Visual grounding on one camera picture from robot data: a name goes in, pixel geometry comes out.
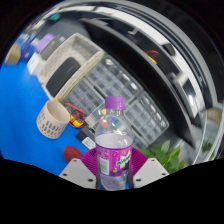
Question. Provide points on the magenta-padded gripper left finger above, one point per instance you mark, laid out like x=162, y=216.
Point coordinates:
x=77, y=172

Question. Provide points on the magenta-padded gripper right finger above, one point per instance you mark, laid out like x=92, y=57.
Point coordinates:
x=151, y=170

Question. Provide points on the clear bottle with purple cap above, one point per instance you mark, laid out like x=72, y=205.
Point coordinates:
x=113, y=146

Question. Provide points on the flat round red coaster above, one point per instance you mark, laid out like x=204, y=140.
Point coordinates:
x=72, y=154

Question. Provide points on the green potted plant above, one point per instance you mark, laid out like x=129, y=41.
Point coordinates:
x=166, y=158

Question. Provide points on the black box with white label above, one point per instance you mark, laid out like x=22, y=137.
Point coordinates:
x=88, y=142

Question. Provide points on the yellow multimeter with red leads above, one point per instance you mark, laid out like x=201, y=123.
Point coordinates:
x=77, y=122

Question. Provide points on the beige perforated cup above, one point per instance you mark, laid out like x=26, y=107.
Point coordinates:
x=51, y=121

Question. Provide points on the clear box with coloured parts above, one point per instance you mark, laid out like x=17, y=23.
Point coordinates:
x=95, y=117

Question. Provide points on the white shelf unit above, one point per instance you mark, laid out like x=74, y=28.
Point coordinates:
x=214, y=116

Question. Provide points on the black flat device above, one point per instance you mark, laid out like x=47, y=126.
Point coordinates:
x=63, y=76

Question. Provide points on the white perforated basket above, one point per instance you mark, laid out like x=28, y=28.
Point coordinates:
x=83, y=50

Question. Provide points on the dark grey box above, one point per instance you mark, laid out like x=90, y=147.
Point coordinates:
x=51, y=50

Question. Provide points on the blue box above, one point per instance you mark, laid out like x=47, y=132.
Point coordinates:
x=27, y=50

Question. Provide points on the purple box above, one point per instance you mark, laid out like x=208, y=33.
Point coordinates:
x=45, y=42

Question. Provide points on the brown cardboard box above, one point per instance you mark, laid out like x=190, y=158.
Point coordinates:
x=12, y=54

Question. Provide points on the teal device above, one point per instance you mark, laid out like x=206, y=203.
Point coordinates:
x=55, y=16

